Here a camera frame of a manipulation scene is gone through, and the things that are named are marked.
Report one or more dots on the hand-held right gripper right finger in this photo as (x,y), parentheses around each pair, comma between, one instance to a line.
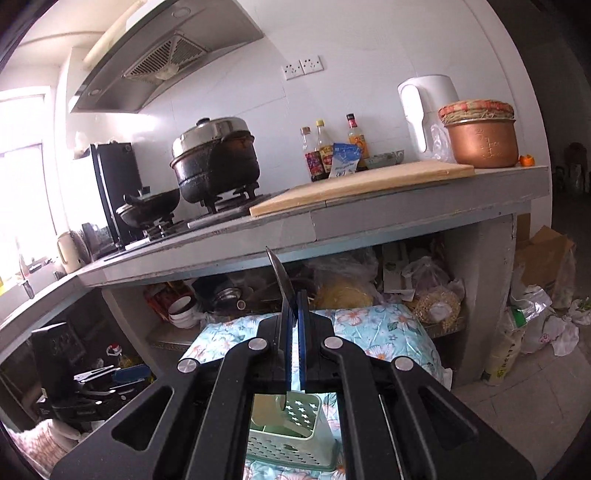
(369,392)

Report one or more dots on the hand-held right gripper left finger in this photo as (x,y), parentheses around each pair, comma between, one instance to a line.
(221,392)

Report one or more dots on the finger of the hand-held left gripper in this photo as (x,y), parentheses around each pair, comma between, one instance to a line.
(131,374)
(101,394)

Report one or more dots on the green plastic utensil holder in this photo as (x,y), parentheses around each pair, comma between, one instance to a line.
(295,443)

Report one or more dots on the floral blue blanket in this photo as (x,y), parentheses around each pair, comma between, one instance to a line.
(392,332)

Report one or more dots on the stack of white bowls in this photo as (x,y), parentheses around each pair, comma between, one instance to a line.
(182,314)

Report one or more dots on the steel bowl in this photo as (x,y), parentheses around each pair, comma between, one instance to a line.
(226,295)

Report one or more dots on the clear bag of beans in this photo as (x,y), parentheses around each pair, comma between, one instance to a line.
(434,300)

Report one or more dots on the clear bag of noodles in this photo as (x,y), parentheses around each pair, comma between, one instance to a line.
(344,281)

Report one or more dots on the white rice sack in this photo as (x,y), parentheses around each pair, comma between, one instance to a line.
(503,350)

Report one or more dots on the black wok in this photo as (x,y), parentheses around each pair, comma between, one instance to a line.
(147,205)

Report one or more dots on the gas stove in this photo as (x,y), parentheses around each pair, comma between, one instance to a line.
(198,217)

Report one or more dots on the black kitchen appliance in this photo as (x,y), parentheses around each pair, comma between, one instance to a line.
(115,184)

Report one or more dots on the grey concrete counter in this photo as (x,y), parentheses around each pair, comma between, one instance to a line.
(392,198)

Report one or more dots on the crumpled white plastic bags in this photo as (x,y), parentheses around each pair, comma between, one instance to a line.
(554,323)

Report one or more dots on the wooden cutting board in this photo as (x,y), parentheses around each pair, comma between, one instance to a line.
(369,182)

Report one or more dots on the cardboard box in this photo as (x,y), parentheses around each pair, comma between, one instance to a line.
(545,263)

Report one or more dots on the blue seasoning packet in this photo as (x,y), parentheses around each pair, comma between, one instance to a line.
(344,161)

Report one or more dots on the black pot with steel lid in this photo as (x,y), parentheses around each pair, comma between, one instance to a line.
(217,157)

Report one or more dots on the orange label sauce bottle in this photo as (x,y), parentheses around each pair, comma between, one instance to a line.
(358,138)

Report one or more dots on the small clear plastic bag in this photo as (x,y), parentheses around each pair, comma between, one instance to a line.
(443,143)

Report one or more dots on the copper inner pot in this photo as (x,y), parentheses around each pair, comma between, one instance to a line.
(482,143)

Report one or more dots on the small orange item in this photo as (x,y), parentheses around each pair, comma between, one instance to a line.
(526,160)

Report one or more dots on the white electric kettle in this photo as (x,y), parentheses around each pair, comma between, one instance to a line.
(420,115)

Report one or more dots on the woven straw lid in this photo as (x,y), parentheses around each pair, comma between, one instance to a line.
(475,110)

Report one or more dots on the steel range hood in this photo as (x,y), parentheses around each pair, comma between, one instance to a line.
(161,50)

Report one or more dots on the white wall sockets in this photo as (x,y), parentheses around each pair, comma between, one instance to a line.
(302,67)

